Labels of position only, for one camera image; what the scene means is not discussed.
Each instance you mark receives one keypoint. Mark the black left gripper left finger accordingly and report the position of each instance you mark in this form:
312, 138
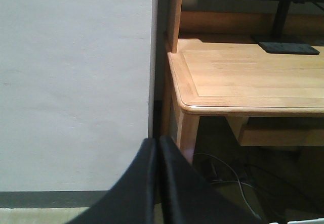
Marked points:
131, 199

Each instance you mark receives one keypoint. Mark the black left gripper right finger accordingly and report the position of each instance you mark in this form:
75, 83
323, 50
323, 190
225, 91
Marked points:
186, 197

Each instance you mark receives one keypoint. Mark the wooden desk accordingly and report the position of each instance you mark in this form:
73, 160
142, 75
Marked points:
214, 68

